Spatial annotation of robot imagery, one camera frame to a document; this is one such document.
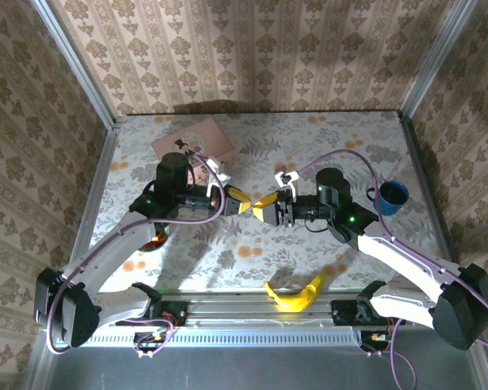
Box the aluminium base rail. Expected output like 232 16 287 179
158 294 338 328

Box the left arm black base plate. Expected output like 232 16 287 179
146 298 188 327

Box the black cable connector block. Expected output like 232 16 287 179
133 331 168 353
359 329 394 353

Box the yellow banana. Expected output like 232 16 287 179
264 271 329 314

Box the red orange round object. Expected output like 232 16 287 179
139 228 172 254

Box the blue mug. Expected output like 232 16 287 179
365 180 410 217

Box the pink wedding couple box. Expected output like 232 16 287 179
151 117 235 184

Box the white slotted cable duct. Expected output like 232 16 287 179
81 327 364 347

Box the grey metal panel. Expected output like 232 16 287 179
24 343 488 390

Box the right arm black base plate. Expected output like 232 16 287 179
331 299 369 326

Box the aluminium frame post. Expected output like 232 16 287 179
398 0 480 119
29 0 120 130

